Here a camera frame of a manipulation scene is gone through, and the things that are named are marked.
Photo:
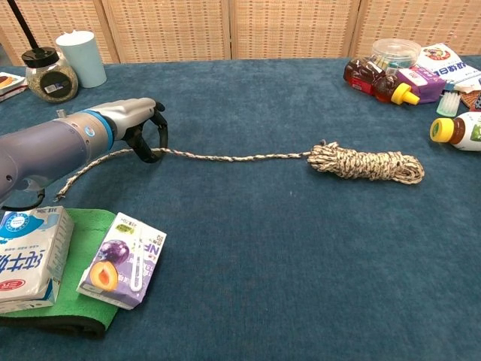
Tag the amber honey bottle yellow cap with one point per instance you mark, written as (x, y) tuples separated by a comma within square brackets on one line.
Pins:
[(366, 75)]

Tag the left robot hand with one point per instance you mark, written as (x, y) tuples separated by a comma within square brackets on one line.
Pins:
[(129, 114)]

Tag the white bag blue print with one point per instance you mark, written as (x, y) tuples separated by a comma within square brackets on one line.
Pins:
[(451, 65)]

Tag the clear round plastic container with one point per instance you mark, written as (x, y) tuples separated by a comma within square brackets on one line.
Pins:
[(396, 50)]

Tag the small purple box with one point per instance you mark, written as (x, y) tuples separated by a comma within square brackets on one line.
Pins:
[(422, 82)]

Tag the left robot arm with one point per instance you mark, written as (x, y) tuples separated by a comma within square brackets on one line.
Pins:
[(41, 150)]

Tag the small snack packet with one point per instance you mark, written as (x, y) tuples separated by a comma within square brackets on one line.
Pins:
[(11, 84)]

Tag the green microfibre cloth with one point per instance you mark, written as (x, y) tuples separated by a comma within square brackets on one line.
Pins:
[(84, 233)]

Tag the white blue milk carton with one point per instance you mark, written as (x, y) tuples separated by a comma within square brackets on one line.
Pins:
[(26, 255)]

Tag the white drink bottle yellow cap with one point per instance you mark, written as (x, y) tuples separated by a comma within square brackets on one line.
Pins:
[(464, 131)]

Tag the brown woven coaster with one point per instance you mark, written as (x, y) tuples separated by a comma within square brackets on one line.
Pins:
[(469, 98)]

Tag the purple plum drink carton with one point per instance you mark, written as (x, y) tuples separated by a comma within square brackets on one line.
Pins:
[(120, 259)]

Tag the bamboo folding screen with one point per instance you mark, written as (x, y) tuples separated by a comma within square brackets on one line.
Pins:
[(169, 26)]

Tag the black tripod stand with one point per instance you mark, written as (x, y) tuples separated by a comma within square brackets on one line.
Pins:
[(23, 22)]

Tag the pale blue plastic cup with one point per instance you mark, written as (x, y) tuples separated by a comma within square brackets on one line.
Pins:
[(86, 60)]

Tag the glass jar black lid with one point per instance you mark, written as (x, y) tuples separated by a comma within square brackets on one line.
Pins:
[(52, 80)]

